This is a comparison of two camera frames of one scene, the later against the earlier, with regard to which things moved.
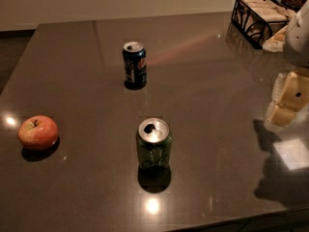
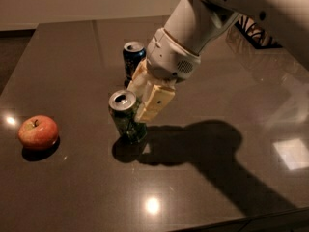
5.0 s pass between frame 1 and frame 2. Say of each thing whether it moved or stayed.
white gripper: moved
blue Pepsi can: stayed
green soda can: moved
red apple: stayed
